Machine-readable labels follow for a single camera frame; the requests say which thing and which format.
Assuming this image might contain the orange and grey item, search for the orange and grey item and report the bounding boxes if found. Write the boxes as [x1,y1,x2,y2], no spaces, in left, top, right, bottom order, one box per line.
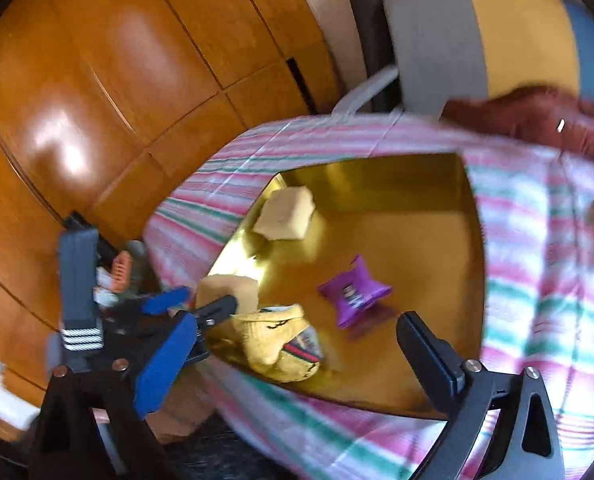
[108,240,150,306]

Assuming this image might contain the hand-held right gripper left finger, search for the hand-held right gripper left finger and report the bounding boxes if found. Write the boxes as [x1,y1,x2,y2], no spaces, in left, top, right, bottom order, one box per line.
[27,310,213,480]

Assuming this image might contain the striped bed sheet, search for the striped bed sheet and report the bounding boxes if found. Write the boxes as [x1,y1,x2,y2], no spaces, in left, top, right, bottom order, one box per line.
[142,110,594,480]

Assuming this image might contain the yellow snack packet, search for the yellow snack packet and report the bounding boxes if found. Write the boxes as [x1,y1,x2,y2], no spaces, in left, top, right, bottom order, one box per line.
[229,304,325,383]

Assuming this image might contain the purple snack packet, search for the purple snack packet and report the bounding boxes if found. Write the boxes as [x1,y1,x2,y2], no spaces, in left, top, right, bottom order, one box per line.
[317,255,394,330]

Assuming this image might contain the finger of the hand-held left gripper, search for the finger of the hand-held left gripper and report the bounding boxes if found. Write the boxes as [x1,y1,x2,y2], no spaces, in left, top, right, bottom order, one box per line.
[187,294,240,333]
[140,285,192,317]

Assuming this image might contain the beige snack packet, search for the beige snack packet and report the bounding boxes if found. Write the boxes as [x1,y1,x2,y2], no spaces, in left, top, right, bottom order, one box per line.
[196,274,260,318]

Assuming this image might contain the grey yellow blue headboard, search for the grey yellow blue headboard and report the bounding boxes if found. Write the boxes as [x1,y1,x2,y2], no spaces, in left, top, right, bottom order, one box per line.
[332,0,594,126]

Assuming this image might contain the wooden wardrobe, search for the wooden wardrobe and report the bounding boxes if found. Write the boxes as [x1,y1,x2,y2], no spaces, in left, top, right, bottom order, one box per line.
[0,0,343,431]

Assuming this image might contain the beige sponge block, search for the beige sponge block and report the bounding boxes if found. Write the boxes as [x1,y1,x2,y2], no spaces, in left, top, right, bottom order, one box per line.
[252,186,315,242]

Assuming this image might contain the maroon quilted blanket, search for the maroon quilted blanket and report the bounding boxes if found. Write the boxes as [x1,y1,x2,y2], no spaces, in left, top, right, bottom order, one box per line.
[439,85,594,166]

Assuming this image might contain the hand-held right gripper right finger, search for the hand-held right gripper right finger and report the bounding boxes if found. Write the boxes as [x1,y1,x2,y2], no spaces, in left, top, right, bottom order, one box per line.
[396,311,566,480]

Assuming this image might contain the gold tray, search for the gold tray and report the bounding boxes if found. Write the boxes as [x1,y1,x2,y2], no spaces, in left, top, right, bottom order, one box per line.
[204,152,488,421]

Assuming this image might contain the brown cardboard box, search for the brown cardboard box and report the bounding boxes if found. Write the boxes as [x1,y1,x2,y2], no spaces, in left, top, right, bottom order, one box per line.
[147,380,218,443]

